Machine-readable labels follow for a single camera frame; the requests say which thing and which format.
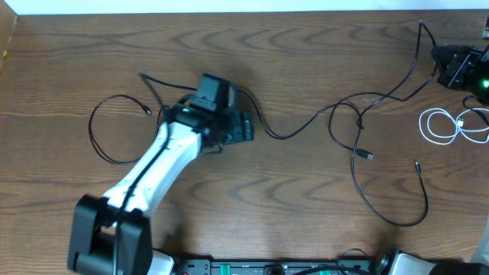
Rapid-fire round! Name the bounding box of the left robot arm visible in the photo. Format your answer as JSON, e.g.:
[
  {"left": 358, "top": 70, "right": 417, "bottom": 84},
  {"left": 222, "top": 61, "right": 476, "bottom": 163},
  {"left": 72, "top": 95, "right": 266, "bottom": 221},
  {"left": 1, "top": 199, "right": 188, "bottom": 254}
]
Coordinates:
[{"left": 67, "top": 73, "right": 254, "bottom": 274}]

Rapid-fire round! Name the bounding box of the long black cable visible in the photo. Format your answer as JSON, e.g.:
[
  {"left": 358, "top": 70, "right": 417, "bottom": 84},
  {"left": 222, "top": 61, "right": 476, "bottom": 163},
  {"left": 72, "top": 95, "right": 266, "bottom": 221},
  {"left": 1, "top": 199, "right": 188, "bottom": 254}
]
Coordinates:
[{"left": 350, "top": 19, "right": 439, "bottom": 228}]

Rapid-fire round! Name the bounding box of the white usb cable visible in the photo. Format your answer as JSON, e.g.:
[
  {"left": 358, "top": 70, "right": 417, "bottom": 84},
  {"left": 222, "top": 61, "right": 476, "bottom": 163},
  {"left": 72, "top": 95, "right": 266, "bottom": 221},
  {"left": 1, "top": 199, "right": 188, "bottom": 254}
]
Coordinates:
[{"left": 417, "top": 107, "right": 489, "bottom": 147}]

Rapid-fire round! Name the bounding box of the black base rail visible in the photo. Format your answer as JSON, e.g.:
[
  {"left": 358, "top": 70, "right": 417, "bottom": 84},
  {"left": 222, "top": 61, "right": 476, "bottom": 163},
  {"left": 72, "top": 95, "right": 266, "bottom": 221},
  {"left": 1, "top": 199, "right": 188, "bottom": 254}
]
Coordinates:
[{"left": 152, "top": 251, "right": 383, "bottom": 275}]

